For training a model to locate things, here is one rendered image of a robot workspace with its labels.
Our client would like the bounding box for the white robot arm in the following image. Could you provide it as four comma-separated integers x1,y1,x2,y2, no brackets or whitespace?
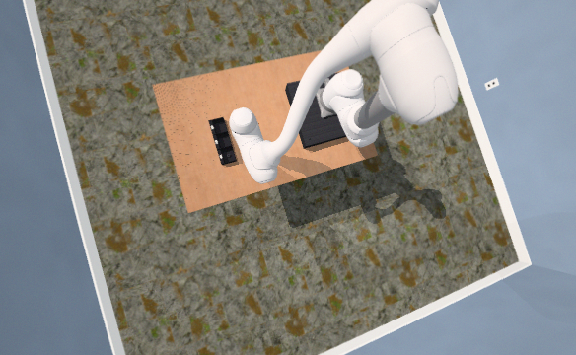
229,0,459,184

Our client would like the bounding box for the black rack of three bins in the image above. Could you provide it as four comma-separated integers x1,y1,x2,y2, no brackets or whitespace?
208,117,237,165

